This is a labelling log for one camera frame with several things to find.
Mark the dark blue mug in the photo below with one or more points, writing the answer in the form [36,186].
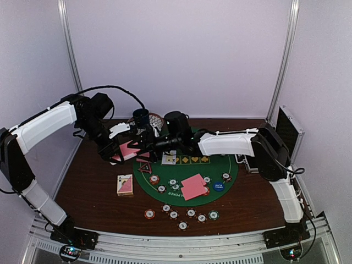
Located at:
[141,117]

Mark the scattered brown chip one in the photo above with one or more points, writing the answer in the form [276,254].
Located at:
[166,208]

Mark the red poker chip stack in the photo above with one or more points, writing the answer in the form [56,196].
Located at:
[149,214]

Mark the aluminium poker chip case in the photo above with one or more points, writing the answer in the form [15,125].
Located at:
[289,130]

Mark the playing card box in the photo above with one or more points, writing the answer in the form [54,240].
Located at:
[124,185]

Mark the round green poker mat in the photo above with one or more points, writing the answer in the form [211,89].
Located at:
[185,167]

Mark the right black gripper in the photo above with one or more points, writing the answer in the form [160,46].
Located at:
[147,136]

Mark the patterned ceramic saucer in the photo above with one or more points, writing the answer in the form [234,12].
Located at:
[154,118]

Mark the right aluminium frame post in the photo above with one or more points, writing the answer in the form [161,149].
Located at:
[288,46]

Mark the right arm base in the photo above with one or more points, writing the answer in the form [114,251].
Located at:
[288,241]

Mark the scattered brown chip three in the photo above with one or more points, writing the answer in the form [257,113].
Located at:
[183,225]

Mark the triangular black red dealer button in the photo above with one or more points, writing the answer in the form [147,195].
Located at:
[145,168]

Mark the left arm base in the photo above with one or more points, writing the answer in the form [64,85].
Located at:
[73,247]

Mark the red chips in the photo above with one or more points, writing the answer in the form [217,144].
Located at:
[207,191]
[154,179]

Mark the aluminium frame post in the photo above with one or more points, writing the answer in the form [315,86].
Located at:
[63,15]
[288,46]

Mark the left aluminium frame post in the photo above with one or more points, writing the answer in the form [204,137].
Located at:
[63,15]

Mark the green chips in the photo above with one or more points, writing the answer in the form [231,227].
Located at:
[207,180]
[174,184]

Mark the pink playing card deck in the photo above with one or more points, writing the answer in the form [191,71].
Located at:
[126,152]

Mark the two of clubs card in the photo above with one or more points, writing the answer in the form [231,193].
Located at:
[169,157]

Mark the blue small blind button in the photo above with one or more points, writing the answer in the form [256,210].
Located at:
[219,186]

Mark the front aluminium rail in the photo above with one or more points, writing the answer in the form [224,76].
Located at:
[250,247]

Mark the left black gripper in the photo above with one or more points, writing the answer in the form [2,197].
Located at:
[106,154]

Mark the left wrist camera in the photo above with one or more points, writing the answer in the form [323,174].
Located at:
[117,129]

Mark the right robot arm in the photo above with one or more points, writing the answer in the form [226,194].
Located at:
[262,143]

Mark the brown chip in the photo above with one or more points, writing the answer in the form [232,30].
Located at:
[226,177]
[161,189]

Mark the green poker chip stack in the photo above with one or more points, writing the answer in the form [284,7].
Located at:
[213,215]

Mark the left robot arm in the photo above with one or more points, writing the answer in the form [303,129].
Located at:
[80,111]

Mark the scattered brown chip two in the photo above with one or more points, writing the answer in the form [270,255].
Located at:
[173,214]

